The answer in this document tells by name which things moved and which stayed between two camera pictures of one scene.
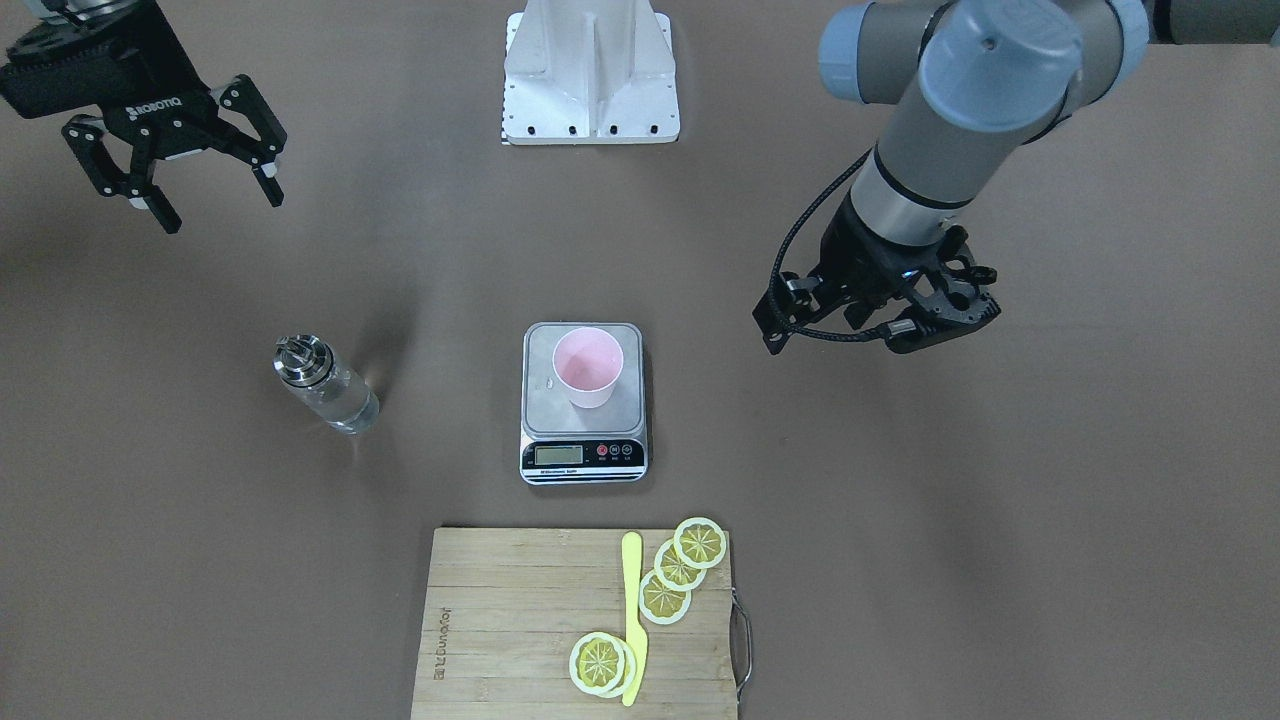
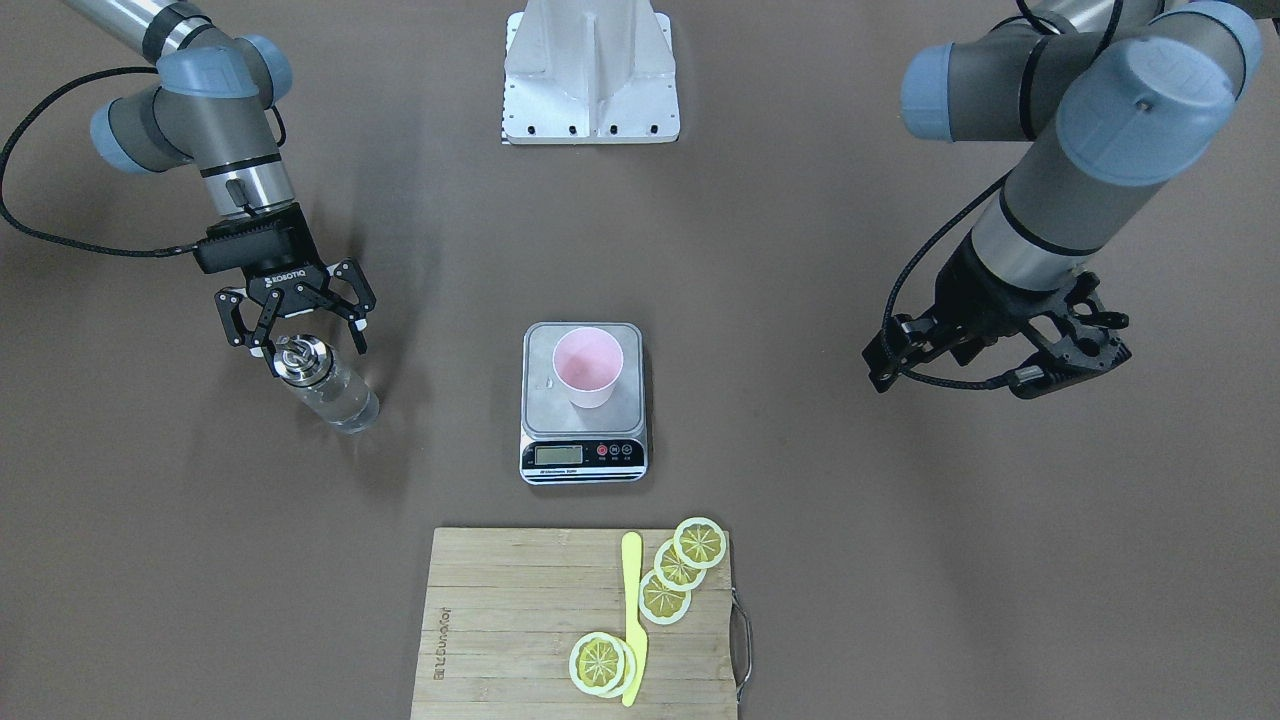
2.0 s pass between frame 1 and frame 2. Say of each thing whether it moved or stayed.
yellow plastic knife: stayed
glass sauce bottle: stayed
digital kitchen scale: stayed
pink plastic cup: stayed
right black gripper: moved
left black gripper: moved
